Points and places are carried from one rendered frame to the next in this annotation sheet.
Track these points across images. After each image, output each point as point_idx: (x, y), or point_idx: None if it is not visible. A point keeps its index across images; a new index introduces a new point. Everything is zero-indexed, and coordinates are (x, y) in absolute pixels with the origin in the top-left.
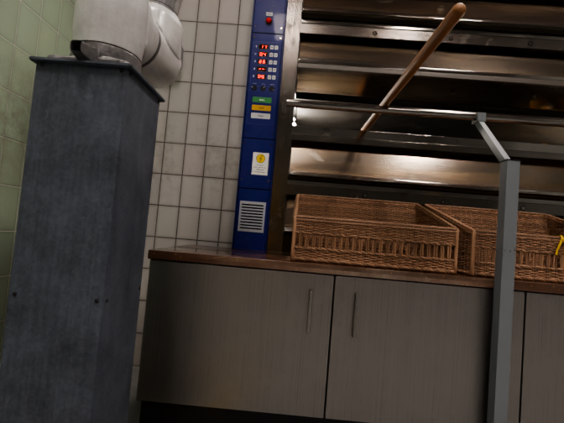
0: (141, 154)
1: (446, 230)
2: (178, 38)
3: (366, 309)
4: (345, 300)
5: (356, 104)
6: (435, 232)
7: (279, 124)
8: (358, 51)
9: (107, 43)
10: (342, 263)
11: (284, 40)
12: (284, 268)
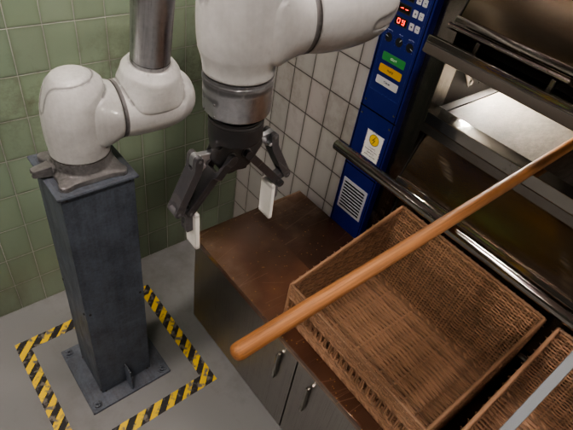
0: (110, 229)
1: (413, 421)
2: (161, 99)
3: (315, 403)
4: (302, 382)
5: (408, 198)
6: (402, 411)
7: (412, 102)
8: None
9: (58, 161)
10: (316, 352)
11: None
12: (264, 322)
